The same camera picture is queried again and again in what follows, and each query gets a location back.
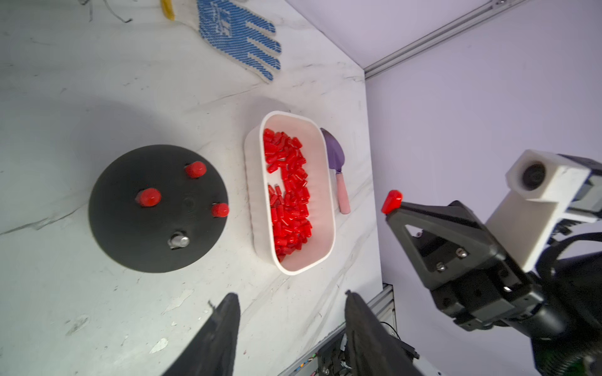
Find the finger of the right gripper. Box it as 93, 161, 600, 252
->
386, 201, 506, 291

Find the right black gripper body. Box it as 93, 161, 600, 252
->
430, 253, 574, 338

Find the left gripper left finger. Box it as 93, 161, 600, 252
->
163, 293, 241, 376

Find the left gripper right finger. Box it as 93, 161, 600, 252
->
345, 291, 420, 376

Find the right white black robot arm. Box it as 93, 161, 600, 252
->
382, 199, 601, 375

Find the black round screw base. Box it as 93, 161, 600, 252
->
89, 145, 229, 274

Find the white tray of sleeves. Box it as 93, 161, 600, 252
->
244, 111, 335, 276

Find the purple pink brush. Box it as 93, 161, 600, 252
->
321, 128, 351, 215

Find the blue dotted work glove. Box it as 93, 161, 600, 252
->
160, 0, 282, 82

